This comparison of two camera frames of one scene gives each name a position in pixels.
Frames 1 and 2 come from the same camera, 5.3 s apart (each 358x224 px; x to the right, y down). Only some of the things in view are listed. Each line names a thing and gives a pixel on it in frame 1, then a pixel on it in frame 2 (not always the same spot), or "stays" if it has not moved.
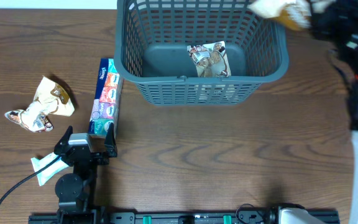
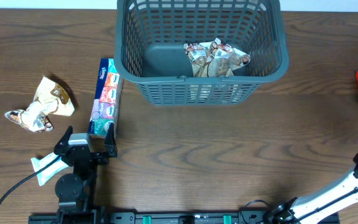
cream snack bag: (296, 13) → (225, 59)
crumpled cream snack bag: (50, 97) stays
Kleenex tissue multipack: (106, 105) stays
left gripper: (110, 149) stays
